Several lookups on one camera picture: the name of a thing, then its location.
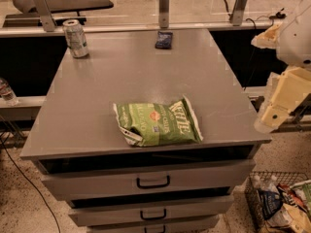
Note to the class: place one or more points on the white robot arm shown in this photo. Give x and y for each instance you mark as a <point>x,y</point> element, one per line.
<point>295,38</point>

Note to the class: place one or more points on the black bench seat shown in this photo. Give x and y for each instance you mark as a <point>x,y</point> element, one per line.
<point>28,15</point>

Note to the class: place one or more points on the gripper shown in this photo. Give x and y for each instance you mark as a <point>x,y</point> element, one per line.
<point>295,43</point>

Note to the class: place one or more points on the green white snack bag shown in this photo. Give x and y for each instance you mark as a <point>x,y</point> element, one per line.
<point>303,191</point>

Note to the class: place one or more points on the white green soda can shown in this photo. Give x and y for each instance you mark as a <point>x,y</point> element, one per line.
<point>75,38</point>

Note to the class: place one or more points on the top grey drawer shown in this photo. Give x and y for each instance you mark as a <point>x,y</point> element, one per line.
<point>148,180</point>

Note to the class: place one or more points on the wire mesh basket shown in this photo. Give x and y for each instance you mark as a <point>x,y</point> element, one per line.
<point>268,181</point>

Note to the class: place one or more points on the blue rxbar blueberry bar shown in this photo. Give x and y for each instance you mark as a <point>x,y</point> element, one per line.
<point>164,40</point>

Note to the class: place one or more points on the middle grey drawer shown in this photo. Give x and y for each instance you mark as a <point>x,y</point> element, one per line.
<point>149,212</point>

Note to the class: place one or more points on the dark blue snack bag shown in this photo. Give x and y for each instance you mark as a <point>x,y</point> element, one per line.
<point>271,203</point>

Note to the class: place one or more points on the bottom grey drawer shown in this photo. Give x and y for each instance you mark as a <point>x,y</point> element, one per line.
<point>185,225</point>

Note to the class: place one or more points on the clear plastic water bottle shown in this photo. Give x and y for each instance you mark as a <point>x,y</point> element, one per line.
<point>7,93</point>

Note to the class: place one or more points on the grey drawer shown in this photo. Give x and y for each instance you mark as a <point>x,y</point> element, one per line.
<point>149,212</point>
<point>148,180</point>
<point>185,225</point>

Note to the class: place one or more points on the red snack bag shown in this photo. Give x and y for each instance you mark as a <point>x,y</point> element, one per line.
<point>290,197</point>

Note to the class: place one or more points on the grey drawer cabinet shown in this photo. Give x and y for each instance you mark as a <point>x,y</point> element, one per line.
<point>76,129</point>

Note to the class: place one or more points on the metal bracket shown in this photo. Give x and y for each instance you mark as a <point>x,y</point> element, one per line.
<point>163,13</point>
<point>237,14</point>
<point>45,15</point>

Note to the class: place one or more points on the right metal bracket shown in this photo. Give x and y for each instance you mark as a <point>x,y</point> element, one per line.
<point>237,14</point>

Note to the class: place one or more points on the green jalapeno chip bag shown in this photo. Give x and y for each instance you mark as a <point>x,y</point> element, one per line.
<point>152,124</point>

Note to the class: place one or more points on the left metal bracket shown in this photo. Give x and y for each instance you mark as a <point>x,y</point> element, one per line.
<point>45,15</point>

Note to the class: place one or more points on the tan snack bag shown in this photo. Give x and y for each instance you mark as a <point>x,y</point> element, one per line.
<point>291,217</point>

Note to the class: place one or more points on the middle metal bracket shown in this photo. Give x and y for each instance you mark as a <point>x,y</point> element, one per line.
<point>163,13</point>

